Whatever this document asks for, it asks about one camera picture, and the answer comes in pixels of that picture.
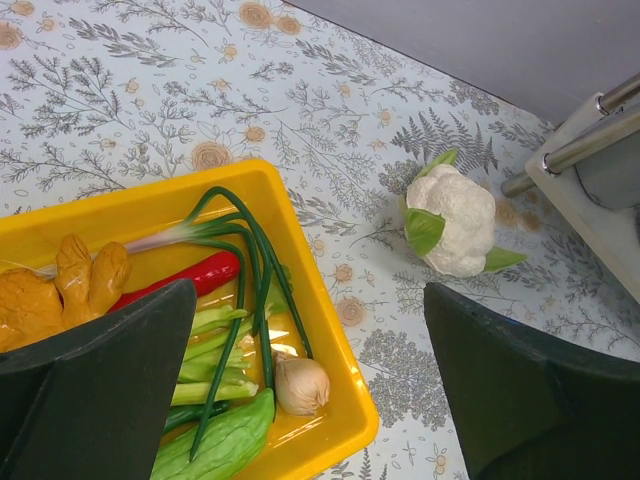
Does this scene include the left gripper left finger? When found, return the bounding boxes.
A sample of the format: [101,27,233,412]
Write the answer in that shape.
[1,280,197,479]

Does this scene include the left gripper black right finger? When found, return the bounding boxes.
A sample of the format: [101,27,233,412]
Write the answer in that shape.
[424,283,639,479]

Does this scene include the white two-tier shelf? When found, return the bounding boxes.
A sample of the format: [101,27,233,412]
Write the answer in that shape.
[501,75,639,298]

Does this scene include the green chili pepper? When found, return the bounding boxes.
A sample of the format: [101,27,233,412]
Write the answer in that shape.
[163,400,231,434]

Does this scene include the ginger root in tray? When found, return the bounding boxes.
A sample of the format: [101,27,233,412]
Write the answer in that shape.
[1,234,132,353]

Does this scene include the green celery stalks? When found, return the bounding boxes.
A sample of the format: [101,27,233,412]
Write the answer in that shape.
[171,305,259,407]

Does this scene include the green vegetable in tray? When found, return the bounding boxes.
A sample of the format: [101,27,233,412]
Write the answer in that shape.
[151,388,275,480]

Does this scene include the yellow plastic tray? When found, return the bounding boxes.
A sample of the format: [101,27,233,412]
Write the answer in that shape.
[1,160,379,479]

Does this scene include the red chili pepper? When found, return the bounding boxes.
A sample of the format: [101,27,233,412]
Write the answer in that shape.
[109,251,243,313]

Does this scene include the white cauliflower with leaves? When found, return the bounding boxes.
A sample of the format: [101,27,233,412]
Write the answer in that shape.
[400,149,527,278]

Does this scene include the beige garlic bulb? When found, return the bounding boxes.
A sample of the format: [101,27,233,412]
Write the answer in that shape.
[275,352,330,417]

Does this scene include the green scallion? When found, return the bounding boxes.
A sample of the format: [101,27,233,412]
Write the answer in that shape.
[39,185,314,464]

